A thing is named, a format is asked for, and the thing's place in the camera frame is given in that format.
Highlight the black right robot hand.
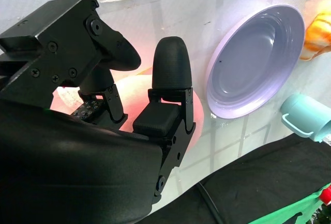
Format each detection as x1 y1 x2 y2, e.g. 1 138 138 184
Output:
0 0 197 224

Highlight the pink plush pig doll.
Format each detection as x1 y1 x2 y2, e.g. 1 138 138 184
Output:
50 73 205 153

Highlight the orange white plush pumpkin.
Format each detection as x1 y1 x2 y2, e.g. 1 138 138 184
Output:
299 11 331 61

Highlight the black cloth backdrop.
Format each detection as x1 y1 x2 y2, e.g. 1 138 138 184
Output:
152 132 331 224

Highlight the thin black cable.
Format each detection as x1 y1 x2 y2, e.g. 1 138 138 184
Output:
197 182 223 224

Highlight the lavender plastic plate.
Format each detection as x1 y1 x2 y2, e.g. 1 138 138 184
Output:
206 3 306 120

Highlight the light teal plastic mug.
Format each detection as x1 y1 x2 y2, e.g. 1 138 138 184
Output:
280 93 331 143

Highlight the small red object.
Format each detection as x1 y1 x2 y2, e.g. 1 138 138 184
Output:
319 186 331 206

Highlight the green cloth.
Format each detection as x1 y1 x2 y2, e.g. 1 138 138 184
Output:
280 182 331 224

